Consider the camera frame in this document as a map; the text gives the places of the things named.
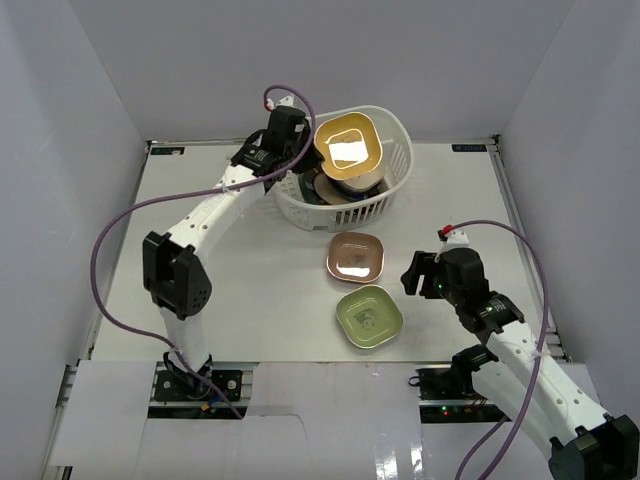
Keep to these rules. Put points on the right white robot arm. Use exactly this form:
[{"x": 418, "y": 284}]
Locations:
[{"x": 576, "y": 436}]

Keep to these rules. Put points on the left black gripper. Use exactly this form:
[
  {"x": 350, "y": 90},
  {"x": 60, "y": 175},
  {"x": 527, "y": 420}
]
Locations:
[{"x": 310, "y": 161}]

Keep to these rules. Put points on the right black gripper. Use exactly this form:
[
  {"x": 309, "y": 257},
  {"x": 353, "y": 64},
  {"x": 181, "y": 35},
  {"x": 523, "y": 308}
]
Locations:
[{"x": 421, "y": 263}]

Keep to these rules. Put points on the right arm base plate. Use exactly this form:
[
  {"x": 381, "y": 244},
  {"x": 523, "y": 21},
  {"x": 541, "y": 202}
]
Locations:
[{"x": 442, "y": 399}]

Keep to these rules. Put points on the cream panda plate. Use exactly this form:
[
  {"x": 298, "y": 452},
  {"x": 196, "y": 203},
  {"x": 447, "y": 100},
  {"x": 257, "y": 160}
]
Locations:
[{"x": 365, "y": 181}]

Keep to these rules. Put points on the white plastic dish bin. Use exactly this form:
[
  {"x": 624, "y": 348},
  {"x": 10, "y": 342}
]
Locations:
[{"x": 397, "y": 164}]

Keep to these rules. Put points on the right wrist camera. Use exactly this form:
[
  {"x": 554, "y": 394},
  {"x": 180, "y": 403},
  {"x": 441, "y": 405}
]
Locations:
[{"x": 452, "y": 238}]

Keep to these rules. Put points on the brown square plate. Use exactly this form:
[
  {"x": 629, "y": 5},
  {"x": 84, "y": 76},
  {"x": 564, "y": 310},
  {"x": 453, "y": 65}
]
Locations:
[{"x": 355, "y": 257}]

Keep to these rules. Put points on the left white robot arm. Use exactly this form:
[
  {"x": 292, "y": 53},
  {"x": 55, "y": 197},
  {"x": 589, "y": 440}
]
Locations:
[{"x": 174, "y": 262}]

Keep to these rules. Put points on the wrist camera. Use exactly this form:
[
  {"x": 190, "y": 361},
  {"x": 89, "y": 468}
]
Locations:
[
  {"x": 452, "y": 238},
  {"x": 286, "y": 101}
]

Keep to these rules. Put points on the round dark striped plate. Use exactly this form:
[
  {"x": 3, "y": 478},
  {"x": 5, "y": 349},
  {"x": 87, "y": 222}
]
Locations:
[{"x": 317, "y": 189}]

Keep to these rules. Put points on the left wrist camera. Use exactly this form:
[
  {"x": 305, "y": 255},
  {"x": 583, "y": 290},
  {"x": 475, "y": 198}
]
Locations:
[{"x": 286, "y": 101}]

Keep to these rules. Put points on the green panda plate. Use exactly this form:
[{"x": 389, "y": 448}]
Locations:
[{"x": 369, "y": 317}]

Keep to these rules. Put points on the yellow panda plate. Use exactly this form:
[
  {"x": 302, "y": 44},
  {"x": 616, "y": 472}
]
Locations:
[{"x": 350, "y": 146}]

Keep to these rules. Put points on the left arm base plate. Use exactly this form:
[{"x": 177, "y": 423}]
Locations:
[{"x": 173, "y": 399}]

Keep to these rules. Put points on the dark blue leaf plate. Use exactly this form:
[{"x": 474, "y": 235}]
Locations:
[{"x": 353, "y": 195}]

